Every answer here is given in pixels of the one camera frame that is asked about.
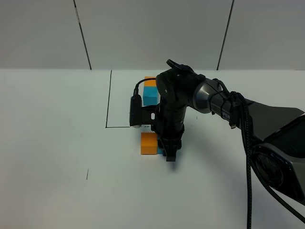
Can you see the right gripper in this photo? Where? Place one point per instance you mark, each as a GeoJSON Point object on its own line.
{"type": "Point", "coordinates": [169, 127]}

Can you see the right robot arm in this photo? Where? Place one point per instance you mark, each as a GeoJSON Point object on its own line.
{"type": "Point", "coordinates": [274, 137]}

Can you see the blue template block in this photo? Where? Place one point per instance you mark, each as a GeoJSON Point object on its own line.
{"type": "Point", "coordinates": [150, 96]}

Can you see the orange template block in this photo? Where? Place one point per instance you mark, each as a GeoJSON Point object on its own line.
{"type": "Point", "coordinates": [150, 82]}

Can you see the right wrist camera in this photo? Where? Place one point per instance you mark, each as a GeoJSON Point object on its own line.
{"type": "Point", "coordinates": [140, 115]}

